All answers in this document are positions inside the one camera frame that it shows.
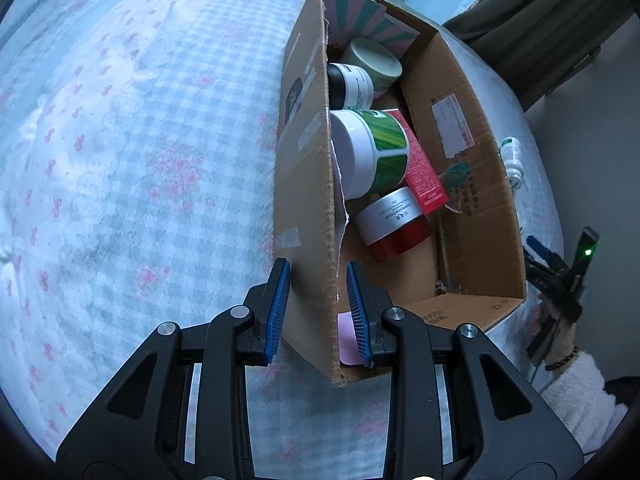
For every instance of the small pink item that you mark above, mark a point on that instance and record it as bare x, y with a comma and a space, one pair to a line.
345, 332

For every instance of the checked floral blanket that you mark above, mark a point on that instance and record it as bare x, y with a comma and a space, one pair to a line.
125, 160

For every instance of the dark brown curtain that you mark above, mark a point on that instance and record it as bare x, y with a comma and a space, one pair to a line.
540, 25

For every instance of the white bottle with green label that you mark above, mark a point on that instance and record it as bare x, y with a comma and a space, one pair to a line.
514, 160

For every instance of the silver lid red jar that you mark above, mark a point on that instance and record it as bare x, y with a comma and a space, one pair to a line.
395, 225

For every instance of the cardboard box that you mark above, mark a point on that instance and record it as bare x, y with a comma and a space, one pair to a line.
310, 185

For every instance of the white jar with green label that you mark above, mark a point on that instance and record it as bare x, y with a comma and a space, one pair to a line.
360, 150

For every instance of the black bottle with white label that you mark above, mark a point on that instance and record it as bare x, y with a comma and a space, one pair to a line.
345, 85

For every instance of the person's right hand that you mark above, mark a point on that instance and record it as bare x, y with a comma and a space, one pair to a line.
562, 340

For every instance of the pale green jar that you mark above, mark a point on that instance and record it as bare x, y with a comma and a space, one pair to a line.
375, 62

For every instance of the red carton box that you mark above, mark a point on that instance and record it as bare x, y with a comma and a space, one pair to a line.
422, 170

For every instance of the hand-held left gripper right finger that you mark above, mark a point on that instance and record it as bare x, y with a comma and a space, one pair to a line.
356, 310

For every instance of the person's right forearm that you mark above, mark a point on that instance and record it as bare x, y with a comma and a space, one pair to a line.
575, 400

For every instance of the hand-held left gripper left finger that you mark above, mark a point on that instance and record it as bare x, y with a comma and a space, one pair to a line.
280, 305

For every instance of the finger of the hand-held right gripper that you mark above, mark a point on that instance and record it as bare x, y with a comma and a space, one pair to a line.
535, 246
554, 262

